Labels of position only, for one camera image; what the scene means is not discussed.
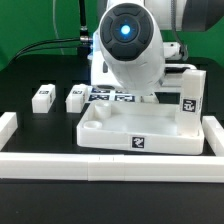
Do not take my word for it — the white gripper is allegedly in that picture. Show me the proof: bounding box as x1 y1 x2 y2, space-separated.
160 42 196 91

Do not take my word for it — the white desk top tray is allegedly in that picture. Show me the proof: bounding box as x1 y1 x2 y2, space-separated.
77 100 204 155

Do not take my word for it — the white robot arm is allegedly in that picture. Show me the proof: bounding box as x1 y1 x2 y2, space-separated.
91 0 224 95

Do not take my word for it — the white right fence block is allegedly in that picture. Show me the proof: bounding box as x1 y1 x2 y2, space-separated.
202 116 224 157

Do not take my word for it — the white fence block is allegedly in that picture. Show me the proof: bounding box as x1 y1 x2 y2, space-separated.
0 112 18 151
202 116 224 157

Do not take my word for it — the fiducial marker board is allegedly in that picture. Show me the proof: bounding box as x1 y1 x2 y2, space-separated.
87 86 136 102

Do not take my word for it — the white front fence bar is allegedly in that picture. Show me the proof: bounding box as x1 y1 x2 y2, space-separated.
0 152 224 183

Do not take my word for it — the white left fence block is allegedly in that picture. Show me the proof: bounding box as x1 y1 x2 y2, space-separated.
0 112 18 151

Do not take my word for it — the black vertical cable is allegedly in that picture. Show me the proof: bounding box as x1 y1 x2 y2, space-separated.
77 0 90 58

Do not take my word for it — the thin white cable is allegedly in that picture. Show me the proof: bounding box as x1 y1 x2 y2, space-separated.
52 0 66 56

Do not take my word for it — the black cable left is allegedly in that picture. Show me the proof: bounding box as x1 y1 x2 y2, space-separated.
6 37 94 68

